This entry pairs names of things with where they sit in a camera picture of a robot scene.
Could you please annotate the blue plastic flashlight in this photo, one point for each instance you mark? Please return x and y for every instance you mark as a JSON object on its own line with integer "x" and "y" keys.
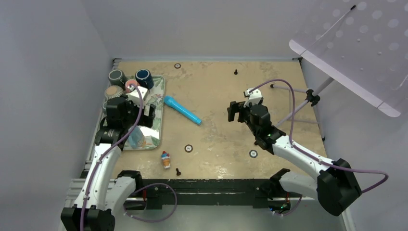
{"x": 171, "y": 102}

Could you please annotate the perforated white lamp panel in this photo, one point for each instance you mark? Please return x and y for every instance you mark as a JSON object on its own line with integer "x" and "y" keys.
{"x": 363, "y": 45}

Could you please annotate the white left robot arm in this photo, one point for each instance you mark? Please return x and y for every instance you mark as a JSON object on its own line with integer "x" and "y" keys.
{"x": 101, "y": 198}

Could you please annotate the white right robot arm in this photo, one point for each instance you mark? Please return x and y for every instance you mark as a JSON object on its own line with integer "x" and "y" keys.
{"x": 330, "y": 182}

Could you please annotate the light blue mug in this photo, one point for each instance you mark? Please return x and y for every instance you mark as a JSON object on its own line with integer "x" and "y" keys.
{"x": 135, "y": 137}

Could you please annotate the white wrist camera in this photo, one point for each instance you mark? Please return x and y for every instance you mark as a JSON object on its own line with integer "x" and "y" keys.
{"x": 254, "y": 97}
{"x": 138, "y": 96}

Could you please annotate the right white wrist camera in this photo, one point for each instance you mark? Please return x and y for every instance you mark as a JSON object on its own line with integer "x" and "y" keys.
{"x": 254, "y": 97}

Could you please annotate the striped ribbed mug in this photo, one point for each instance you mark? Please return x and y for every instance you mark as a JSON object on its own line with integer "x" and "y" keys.
{"x": 113, "y": 91}

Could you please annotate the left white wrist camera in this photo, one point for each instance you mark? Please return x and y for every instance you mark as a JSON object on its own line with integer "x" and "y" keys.
{"x": 138, "y": 96}

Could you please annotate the dark grey-green mug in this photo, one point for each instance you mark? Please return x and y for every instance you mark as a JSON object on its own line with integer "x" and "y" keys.
{"x": 117, "y": 77}

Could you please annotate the pink mug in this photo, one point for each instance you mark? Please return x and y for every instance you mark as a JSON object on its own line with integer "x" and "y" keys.
{"x": 131, "y": 85}

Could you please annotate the ice cream cone toy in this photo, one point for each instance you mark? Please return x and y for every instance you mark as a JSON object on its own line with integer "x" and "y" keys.
{"x": 165, "y": 157}

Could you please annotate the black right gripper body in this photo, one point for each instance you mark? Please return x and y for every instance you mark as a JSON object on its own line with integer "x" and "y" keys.
{"x": 247, "y": 114}

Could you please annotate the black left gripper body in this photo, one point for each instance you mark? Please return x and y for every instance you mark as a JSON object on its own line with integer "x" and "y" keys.
{"x": 133, "y": 114}

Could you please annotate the navy blue mug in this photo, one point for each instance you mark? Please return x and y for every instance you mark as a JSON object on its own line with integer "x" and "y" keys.
{"x": 144, "y": 78}

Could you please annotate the grey-blue mug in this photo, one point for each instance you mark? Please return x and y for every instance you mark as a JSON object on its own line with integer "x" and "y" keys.
{"x": 104, "y": 106}

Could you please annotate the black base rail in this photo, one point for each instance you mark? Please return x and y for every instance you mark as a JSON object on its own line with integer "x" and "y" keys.
{"x": 256, "y": 193}

